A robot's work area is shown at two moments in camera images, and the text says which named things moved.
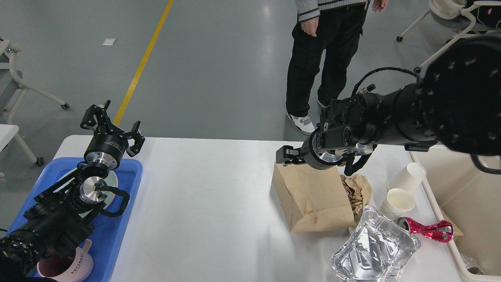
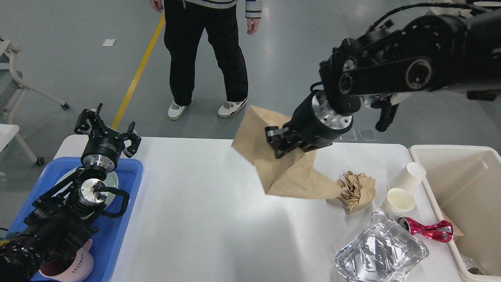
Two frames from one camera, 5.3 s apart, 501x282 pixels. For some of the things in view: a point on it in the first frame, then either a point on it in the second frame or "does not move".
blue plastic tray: [106, 239] does not move
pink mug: [65, 266] does not move
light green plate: [110, 180] does not move
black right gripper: [310, 152] → [314, 122]
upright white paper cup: [398, 201] does not move
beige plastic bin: [471, 197] does not move
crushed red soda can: [442, 231] does not move
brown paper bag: [310, 199] → [292, 175]
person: [334, 26] → [184, 22]
